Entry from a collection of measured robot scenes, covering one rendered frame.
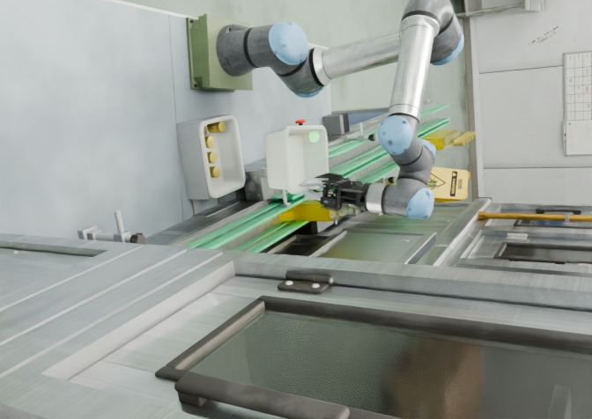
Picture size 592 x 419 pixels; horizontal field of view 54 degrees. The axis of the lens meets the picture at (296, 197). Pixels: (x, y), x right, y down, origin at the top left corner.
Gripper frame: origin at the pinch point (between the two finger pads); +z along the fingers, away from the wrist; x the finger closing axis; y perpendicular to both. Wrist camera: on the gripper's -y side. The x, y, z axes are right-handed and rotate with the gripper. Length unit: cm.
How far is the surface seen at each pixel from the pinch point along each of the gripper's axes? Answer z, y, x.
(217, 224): 21.9, 9.9, 11.8
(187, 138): 33.6, 8.8, -11.0
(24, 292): -11, 91, 0
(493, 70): 82, -608, -50
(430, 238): -23.8, -39.6, 19.1
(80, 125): 38, 42, -16
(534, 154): 27, -619, 48
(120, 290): -24, 88, -2
